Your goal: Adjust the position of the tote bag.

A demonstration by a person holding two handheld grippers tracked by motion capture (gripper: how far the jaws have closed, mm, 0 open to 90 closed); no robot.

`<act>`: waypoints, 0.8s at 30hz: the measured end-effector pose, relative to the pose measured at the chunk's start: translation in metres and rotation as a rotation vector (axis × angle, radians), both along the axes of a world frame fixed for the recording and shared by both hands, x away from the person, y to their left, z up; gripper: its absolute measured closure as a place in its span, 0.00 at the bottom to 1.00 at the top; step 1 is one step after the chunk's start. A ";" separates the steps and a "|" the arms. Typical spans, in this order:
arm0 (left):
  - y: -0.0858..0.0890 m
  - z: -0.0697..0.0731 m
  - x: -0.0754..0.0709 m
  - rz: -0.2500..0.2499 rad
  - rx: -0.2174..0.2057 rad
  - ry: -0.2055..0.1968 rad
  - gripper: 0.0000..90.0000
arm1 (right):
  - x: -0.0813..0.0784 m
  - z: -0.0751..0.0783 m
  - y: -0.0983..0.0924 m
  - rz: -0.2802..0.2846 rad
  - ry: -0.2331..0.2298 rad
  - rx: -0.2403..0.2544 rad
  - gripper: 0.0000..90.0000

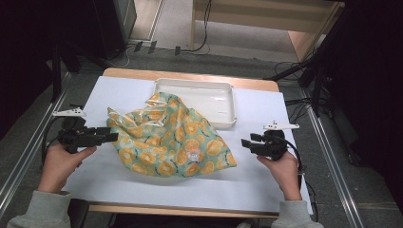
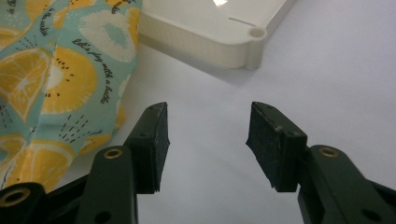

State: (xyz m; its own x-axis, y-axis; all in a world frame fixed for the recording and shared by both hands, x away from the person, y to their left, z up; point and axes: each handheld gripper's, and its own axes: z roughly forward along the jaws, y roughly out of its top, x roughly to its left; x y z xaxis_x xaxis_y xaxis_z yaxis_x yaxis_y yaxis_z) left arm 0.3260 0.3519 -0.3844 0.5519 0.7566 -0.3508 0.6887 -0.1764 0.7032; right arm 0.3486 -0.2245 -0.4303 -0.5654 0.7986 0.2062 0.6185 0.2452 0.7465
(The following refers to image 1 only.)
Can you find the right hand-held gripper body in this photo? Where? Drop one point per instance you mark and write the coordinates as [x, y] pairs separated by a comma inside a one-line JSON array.
[[274, 144]]

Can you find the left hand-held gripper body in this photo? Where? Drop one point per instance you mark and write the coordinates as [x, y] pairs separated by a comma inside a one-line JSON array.
[[74, 137]]

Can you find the lemon print cloth bag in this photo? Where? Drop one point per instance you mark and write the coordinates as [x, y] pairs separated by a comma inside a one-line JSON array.
[[171, 139]]

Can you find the person's right hand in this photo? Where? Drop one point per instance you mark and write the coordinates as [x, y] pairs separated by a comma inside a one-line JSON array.
[[285, 174]]

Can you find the person's left hand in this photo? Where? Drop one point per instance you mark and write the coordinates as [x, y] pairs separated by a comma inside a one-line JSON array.
[[58, 167]]

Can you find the white table cover sheet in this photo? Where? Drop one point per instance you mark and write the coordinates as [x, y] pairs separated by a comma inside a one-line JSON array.
[[126, 95]]

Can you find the white plastic tray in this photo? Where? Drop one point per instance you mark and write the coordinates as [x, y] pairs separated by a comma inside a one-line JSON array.
[[209, 98]]

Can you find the black tripod stand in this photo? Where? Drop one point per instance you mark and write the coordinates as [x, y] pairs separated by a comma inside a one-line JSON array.
[[316, 95]]

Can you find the wooden table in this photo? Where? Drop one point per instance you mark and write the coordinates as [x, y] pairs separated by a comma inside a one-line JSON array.
[[133, 72]]

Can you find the small black block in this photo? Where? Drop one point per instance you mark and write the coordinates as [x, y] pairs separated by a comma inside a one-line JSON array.
[[177, 50], [138, 46], [152, 47]]

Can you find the dark cabinet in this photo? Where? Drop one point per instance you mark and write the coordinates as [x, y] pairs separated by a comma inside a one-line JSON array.
[[111, 25]]

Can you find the aluminium floor rail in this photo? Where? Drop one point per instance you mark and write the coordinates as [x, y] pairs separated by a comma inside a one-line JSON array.
[[31, 141], [331, 160]]

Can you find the black stand post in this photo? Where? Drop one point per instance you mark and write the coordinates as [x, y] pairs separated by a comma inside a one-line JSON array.
[[56, 79]]

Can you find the light wooden furniture frame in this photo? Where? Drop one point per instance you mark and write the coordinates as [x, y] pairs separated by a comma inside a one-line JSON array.
[[253, 14]]

